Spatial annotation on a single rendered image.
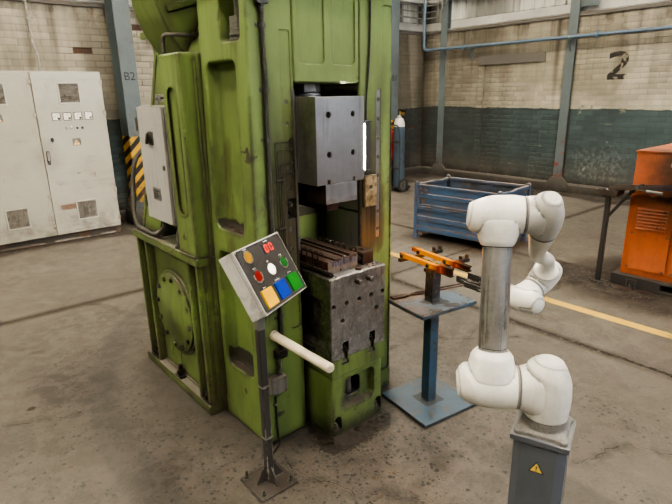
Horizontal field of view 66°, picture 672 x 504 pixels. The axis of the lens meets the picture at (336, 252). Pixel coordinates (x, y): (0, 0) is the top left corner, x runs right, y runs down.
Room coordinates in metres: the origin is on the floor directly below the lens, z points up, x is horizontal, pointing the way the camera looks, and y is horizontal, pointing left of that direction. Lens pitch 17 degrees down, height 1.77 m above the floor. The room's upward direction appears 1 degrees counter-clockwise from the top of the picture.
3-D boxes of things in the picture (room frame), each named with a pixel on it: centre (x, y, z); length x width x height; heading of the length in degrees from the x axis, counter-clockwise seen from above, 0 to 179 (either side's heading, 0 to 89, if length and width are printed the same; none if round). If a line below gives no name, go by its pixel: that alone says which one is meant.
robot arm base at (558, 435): (1.64, -0.76, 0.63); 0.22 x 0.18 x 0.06; 150
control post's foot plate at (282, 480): (2.07, 0.34, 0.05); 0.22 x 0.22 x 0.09; 40
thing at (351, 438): (2.45, -0.06, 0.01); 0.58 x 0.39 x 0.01; 130
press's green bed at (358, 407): (2.69, 0.07, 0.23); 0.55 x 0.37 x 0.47; 40
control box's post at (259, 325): (2.07, 0.34, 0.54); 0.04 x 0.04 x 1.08; 40
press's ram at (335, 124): (2.68, 0.07, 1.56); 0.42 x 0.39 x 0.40; 40
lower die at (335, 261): (2.65, 0.10, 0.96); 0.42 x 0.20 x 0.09; 40
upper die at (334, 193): (2.65, 0.10, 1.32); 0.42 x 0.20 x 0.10; 40
